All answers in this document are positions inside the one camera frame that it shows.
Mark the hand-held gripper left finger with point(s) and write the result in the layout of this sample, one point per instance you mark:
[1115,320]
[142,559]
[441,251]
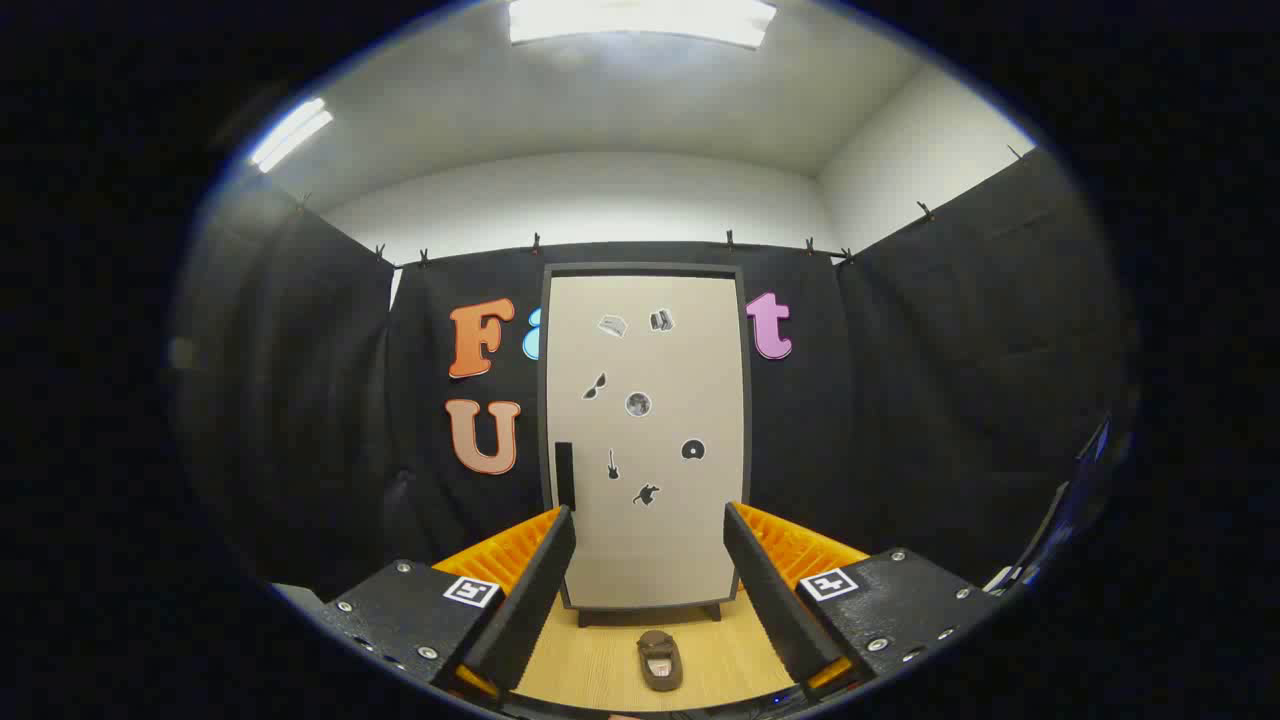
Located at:
[530,600]

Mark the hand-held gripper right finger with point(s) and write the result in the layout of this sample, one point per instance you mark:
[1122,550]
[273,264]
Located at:
[775,600]

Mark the brown fuzzy shoe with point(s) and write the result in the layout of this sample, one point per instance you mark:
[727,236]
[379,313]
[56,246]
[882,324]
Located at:
[660,665]

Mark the grey shoe cabinet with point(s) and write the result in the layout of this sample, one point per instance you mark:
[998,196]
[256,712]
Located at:
[640,269]

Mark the black backdrop cloth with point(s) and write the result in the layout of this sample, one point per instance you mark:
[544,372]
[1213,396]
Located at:
[900,400]

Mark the narrow ceiling light strip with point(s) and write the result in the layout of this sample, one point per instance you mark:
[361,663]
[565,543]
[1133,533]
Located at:
[290,135]

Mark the wide ceiling light panel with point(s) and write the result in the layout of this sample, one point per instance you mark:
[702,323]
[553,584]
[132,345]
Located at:
[640,20]

